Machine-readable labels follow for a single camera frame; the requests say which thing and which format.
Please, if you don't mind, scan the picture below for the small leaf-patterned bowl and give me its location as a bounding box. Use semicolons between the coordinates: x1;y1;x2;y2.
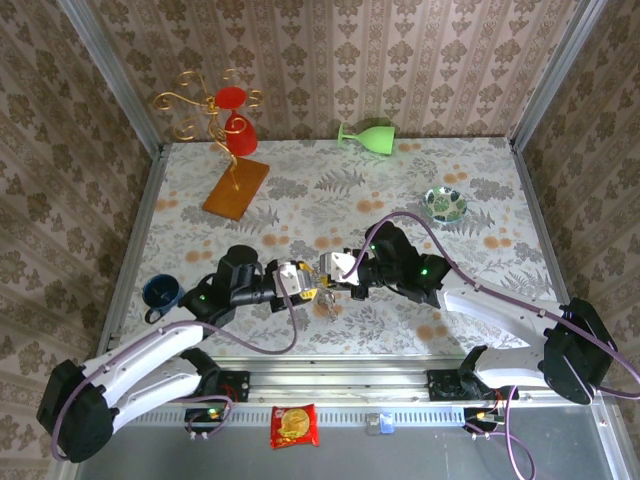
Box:
423;185;470;225

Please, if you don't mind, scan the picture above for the blue mug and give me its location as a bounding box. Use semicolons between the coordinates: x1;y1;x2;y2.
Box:
142;273;187;325

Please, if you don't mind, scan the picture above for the gold stand with wooden base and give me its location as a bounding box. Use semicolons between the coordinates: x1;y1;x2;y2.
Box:
153;68;271;222

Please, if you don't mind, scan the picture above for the green wine glass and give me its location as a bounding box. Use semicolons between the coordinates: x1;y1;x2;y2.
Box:
335;119;397;157

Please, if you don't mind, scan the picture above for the red snack packet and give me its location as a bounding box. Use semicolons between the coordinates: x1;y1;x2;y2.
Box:
269;403;320;450

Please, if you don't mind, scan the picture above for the red wine glass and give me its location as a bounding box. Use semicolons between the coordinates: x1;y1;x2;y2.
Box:
214;85;260;157

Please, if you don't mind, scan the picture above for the small blue grey device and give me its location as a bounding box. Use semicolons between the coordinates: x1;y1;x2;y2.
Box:
365;412;395;436

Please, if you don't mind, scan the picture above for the long aluminium base rail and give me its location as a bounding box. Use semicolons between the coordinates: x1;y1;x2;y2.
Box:
119;355;619;407

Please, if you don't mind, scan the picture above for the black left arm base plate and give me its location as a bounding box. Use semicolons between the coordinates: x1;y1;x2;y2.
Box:
160;370;252;404

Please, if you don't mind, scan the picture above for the aluminium side rail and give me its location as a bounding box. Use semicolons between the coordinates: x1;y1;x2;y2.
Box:
97;144;169;351
508;138;571;306

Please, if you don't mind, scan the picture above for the slotted grey cable duct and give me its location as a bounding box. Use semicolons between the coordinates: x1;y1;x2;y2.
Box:
89;405;466;427

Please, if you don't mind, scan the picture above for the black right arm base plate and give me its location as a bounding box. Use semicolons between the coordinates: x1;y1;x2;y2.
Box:
427;369;521;402

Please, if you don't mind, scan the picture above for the aluminium frame post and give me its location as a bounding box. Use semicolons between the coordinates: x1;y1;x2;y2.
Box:
53;0;165;154
509;0;609;151

